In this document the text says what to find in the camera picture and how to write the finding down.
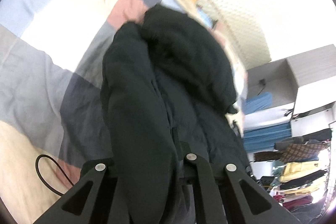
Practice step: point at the black puffer jacket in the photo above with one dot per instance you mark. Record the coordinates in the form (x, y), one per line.
(163, 78)

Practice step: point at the pile of hanging clothes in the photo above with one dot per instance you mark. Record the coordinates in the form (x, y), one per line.
(297, 184)

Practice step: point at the blue curtain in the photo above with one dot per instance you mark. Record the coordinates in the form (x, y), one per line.
(265, 138)

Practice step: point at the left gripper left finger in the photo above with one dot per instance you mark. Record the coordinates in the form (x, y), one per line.
(95, 198)

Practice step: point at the blue towel on chair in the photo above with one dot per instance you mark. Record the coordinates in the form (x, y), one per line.
(258, 103)

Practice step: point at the light blue pillow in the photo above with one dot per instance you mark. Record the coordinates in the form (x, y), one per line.
(208, 12)

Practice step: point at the cream quilted headboard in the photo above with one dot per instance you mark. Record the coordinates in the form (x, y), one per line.
(231, 11)

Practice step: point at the hanging plaid scarf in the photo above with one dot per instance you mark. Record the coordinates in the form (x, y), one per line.
(292, 153)

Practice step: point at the patchwork checkered quilt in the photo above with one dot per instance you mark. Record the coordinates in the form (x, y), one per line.
(51, 79)

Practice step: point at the grey wardrobe cabinet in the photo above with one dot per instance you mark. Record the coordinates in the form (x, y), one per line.
(302, 89)

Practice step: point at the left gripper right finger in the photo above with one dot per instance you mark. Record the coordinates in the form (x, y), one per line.
(227, 194)

